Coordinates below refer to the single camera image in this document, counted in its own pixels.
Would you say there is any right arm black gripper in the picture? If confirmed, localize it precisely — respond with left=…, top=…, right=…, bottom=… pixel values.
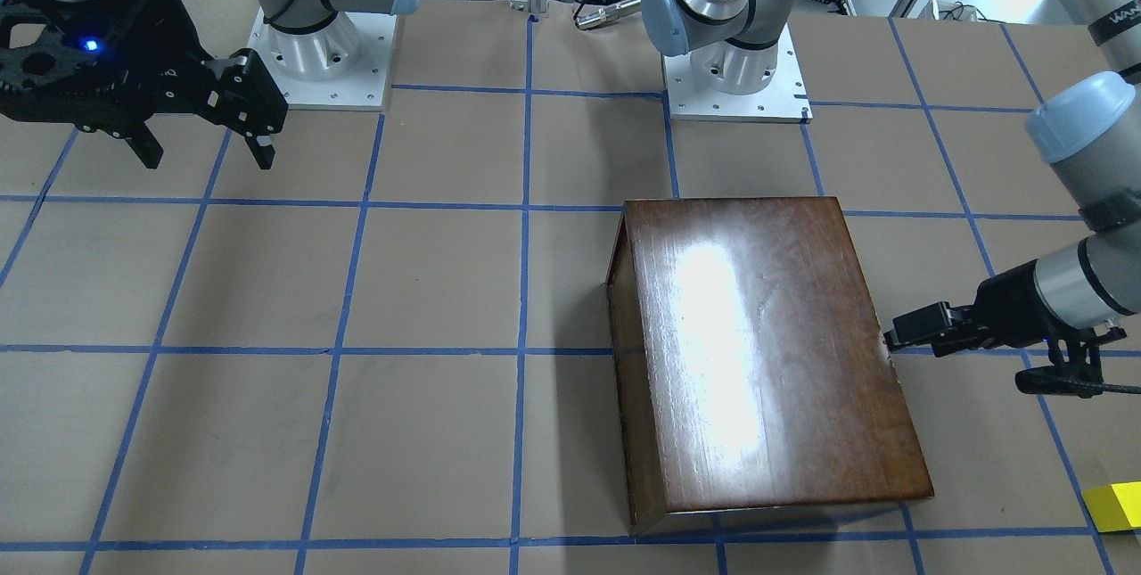
left=3, top=0, right=288, bottom=170

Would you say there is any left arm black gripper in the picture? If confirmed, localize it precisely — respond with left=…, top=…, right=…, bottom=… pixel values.
left=884, top=277, right=1044, bottom=357

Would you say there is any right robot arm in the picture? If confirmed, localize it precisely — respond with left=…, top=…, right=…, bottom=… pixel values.
left=3, top=0, right=420, bottom=170

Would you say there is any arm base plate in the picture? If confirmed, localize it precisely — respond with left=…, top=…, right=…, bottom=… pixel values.
left=661, top=24, right=814, bottom=123
left=248, top=11, right=403, bottom=112

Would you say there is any yellow block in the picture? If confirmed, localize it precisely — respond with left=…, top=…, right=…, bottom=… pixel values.
left=1081, top=481, right=1140, bottom=533

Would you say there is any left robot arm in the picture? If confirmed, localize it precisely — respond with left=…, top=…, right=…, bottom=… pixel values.
left=641, top=0, right=1138, bottom=356

